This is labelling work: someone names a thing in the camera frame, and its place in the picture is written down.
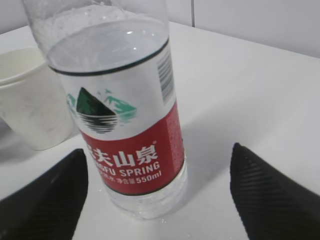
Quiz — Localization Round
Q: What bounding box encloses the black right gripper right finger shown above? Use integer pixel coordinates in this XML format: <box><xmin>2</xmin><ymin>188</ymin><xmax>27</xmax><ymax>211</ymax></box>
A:
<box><xmin>230</xmin><ymin>143</ymin><xmax>320</xmax><ymax>240</ymax></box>

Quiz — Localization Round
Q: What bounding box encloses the white paper cup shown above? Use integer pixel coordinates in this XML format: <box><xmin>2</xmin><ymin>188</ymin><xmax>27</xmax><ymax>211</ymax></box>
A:
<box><xmin>0</xmin><ymin>47</ymin><xmax>74</xmax><ymax>150</ymax></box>

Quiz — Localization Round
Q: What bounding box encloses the Nongfu Spring water bottle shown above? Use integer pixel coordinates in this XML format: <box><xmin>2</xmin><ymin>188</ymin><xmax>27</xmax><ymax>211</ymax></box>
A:
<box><xmin>22</xmin><ymin>0</ymin><xmax>187</xmax><ymax>220</ymax></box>

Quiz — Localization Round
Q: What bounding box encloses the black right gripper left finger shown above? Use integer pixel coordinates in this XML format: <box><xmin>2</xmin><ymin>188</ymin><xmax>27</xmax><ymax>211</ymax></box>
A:
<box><xmin>0</xmin><ymin>148</ymin><xmax>88</xmax><ymax>240</ymax></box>

